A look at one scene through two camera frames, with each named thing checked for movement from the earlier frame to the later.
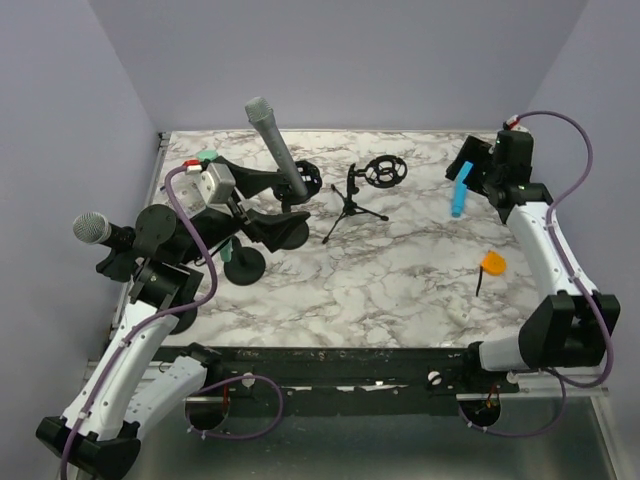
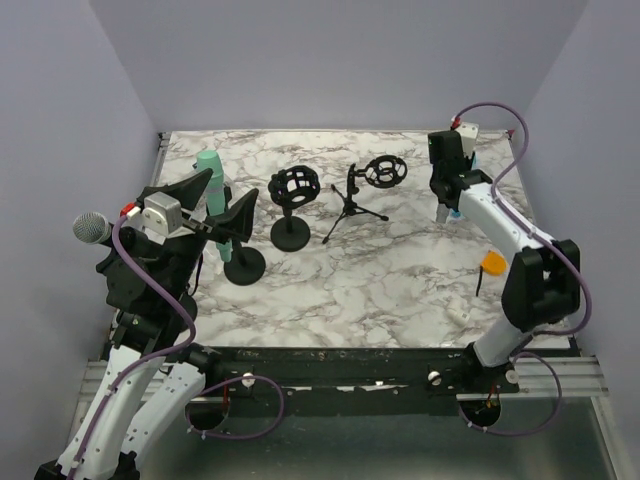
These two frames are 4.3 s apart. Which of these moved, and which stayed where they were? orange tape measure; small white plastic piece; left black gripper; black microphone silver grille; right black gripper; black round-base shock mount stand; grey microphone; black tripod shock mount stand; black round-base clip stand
Moved: left black gripper; grey microphone; right black gripper
Stayed: black microphone silver grille; black tripod shock mount stand; black round-base clip stand; small white plastic piece; black round-base shock mount stand; orange tape measure
